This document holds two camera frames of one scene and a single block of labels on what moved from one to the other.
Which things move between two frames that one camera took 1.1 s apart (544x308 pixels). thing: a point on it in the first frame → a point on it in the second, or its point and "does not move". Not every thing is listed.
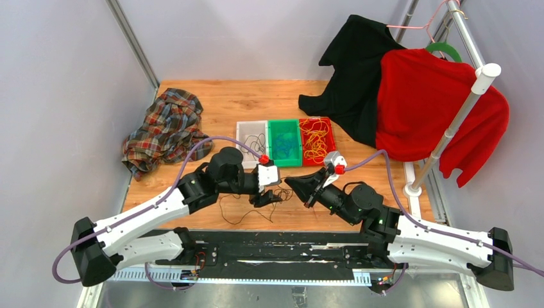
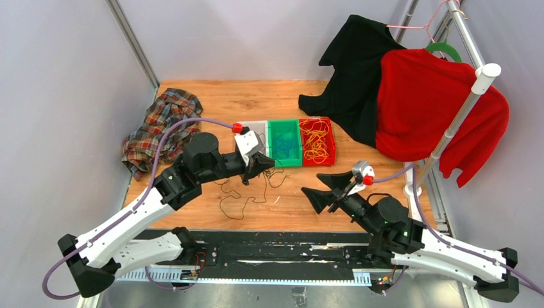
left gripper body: (258, 200) → (250, 171)
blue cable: (284, 144) does not move
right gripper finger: (305, 185) → (320, 199)
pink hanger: (390, 25) does not move
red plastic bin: (317, 140) does not move
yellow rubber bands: (316, 146) does not move
